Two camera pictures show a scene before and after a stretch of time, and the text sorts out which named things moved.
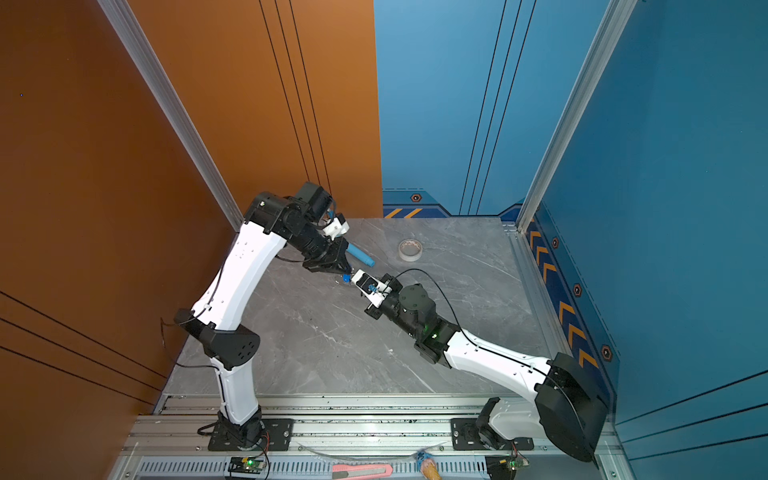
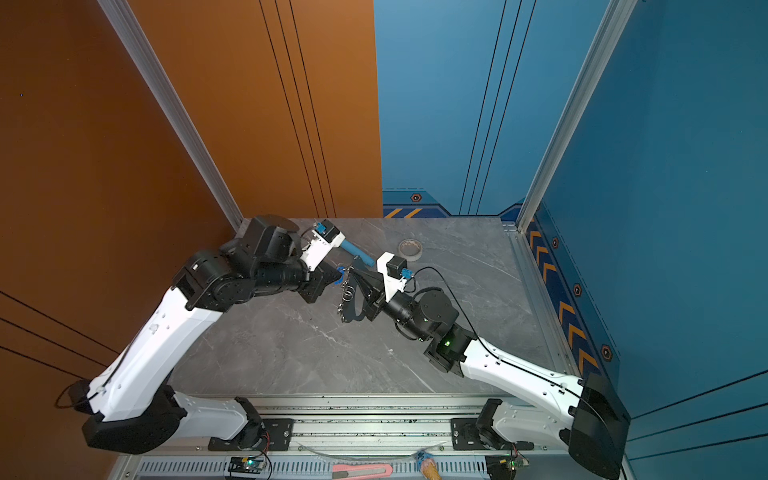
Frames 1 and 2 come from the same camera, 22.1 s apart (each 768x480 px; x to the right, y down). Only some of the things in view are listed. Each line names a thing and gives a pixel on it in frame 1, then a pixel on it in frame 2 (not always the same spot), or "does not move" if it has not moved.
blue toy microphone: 360,254 does not move
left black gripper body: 327,256 to 311,287
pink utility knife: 361,471 does not move
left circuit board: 246,465 does not move
